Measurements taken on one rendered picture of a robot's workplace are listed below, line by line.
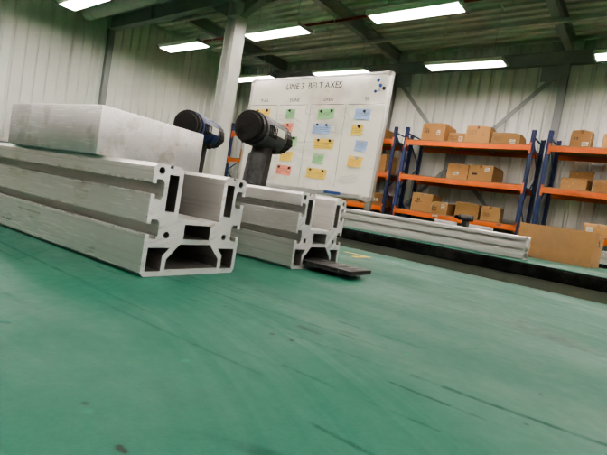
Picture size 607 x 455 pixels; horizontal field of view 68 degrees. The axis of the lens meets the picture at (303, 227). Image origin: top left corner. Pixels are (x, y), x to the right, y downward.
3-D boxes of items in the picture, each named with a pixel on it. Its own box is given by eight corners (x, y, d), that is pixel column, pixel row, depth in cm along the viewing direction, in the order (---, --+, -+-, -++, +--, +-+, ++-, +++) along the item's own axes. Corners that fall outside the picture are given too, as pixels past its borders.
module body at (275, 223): (-16, 187, 93) (-11, 146, 93) (34, 192, 102) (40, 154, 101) (290, 269, 49) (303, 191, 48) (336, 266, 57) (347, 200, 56)
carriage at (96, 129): (4, 170, 45) (12, 102, 45) (105, 183, 54) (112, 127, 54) (90, 188, 36) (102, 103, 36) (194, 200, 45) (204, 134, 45)
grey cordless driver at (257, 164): (211, 230, 79) (230, 106, 78) (261, 230, 97) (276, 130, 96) (250, 238, 76) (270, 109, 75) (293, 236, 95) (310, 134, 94)
